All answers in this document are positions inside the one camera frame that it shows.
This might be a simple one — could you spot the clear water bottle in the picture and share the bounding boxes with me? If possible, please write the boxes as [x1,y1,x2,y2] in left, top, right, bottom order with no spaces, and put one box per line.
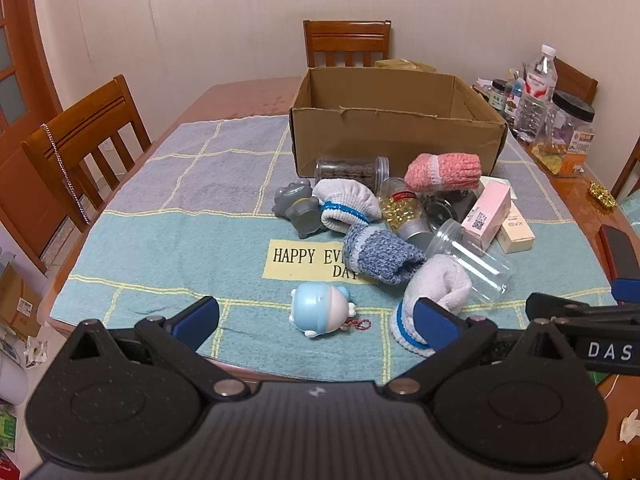
[515,44,558,143]

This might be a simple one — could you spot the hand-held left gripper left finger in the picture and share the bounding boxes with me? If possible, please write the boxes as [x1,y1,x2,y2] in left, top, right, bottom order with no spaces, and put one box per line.
[70,296,251,401]

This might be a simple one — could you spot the pink carton box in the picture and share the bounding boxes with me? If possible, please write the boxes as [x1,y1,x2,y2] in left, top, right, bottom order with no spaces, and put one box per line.
[461,180,512,251]

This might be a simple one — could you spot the grey toy dinosaur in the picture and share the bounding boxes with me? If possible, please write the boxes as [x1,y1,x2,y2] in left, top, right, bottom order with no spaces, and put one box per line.
[272,180,323,238]

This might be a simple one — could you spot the clear jar black lid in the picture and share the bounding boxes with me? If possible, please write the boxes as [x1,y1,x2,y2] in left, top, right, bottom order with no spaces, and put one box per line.
[532,91,596,177]

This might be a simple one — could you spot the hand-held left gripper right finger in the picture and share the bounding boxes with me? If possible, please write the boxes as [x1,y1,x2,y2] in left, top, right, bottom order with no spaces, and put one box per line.
[382,297,571,401]

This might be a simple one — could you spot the clear jar brown contents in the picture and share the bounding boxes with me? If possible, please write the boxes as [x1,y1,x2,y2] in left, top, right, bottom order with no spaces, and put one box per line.
[315,156,391,192]

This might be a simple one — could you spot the metal chain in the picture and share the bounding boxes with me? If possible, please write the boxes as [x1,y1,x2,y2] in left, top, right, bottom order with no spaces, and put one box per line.
[41,123,92,226]

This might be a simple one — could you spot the dark glass jar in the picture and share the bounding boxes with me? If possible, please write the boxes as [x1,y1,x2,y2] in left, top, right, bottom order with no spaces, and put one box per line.
[422,187,483,226]

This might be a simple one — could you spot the wooden chair with chain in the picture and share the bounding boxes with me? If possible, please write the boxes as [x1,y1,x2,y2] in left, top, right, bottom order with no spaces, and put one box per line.
[20,75,153,233]

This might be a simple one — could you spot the light blue toy figure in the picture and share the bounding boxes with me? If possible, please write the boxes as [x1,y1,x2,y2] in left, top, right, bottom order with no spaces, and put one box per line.
[290,281,373,340]

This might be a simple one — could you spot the brown cardboard box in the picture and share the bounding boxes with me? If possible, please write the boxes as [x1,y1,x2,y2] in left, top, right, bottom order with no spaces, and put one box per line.
[289,66,509,187]

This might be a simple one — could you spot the blue checked towel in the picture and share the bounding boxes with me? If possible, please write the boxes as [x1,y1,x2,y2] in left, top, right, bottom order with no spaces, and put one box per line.
[50,112,621,386]

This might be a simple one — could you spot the gold ornament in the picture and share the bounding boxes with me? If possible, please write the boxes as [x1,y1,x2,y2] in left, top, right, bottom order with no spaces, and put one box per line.
[587,183,618,211]

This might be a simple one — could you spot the cream carton box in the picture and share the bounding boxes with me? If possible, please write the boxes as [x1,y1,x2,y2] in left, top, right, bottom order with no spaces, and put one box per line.
[495,202,536,254]

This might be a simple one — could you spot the blue cap bottle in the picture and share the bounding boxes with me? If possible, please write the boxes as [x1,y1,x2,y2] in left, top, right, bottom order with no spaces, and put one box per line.
[505,80,526,121]

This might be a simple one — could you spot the pink knitted sock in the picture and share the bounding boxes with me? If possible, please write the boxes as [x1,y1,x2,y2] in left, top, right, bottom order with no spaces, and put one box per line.
[404,153,483,194]

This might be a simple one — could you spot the wooden door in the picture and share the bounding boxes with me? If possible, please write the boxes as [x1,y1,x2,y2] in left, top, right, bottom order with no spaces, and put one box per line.
[0,0,68,276]

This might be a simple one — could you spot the cardboard box on floor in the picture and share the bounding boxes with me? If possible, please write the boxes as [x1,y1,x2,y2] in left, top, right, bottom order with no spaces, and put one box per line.
[0,260,43,341]

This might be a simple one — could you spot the clear plastic jar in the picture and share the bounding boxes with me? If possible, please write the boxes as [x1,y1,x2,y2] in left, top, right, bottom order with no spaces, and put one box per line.
[425,219,516,306]

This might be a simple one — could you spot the red black phone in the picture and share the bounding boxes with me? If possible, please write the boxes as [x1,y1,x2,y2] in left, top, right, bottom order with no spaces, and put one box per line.
[599,224,640,281]

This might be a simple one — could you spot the white knitted sock blue band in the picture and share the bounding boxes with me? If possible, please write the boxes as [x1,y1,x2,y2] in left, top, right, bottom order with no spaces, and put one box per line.
[312,179,383,233]
[389,254,473,358]

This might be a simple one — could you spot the bottle of gold capsules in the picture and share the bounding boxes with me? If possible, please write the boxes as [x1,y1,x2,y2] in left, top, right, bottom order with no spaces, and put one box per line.
[377,177,433,241]

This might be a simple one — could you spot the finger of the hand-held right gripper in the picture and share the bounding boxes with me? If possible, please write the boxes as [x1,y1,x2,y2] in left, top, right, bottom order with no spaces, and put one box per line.
[612,277,640,306]
[526,292,640,376]

